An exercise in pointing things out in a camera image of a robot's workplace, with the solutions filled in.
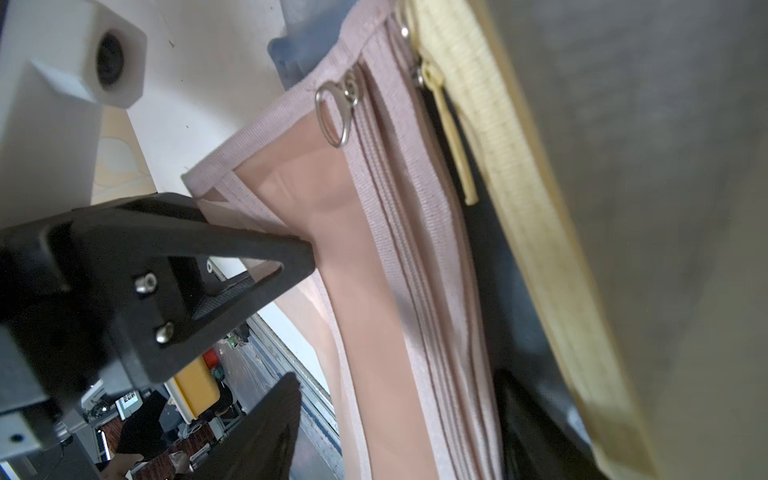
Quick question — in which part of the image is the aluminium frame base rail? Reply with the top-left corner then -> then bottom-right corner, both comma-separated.
206,257 -> 346,480

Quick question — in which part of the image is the yellow trimmed mesh pouch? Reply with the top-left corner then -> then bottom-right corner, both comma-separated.
395,1 -> 767,479

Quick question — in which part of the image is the pink mesh pencil pouch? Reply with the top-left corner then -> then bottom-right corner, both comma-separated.
183,1 -> 504,479

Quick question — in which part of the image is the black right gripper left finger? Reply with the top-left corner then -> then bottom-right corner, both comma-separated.
1,194 -> 315,412

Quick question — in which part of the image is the grey blue mesh pouch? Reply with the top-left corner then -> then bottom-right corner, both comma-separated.
267,0 -> 356,90

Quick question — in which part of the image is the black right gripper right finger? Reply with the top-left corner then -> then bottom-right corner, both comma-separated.
191,372 -> 302,480

